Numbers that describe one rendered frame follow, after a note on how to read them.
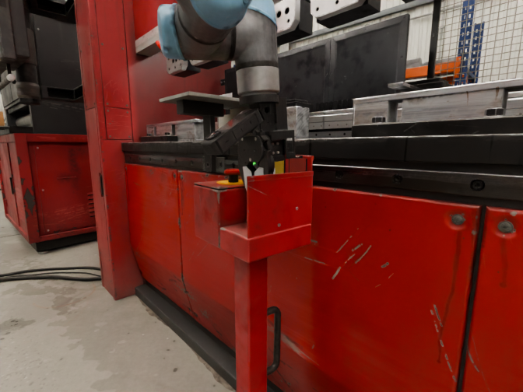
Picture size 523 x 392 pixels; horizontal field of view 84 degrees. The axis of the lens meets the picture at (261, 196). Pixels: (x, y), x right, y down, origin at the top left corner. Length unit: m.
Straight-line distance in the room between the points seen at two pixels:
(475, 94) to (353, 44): 0.84
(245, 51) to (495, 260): 0.51
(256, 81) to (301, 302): 0.54
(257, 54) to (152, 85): 1.36
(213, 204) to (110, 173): 1.20
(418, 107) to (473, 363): 0.48
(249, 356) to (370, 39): 1.22
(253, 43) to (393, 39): 0.91
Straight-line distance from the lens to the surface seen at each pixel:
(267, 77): 0.52
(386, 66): 1.35
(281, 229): 0.54
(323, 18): 0.87
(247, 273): 0.62
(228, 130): 0.48
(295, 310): 0.82
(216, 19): 0.38
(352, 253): 0.66
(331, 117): 1.12
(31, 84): 2.24
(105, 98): 1.74
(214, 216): 0.58
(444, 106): 0.70
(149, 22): 1.70
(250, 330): 0.68
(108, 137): 1.73
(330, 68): 1.48
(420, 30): 5.31
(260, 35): 0.53
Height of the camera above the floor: 0.86
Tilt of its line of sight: 10 degrees down
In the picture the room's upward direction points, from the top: straight up
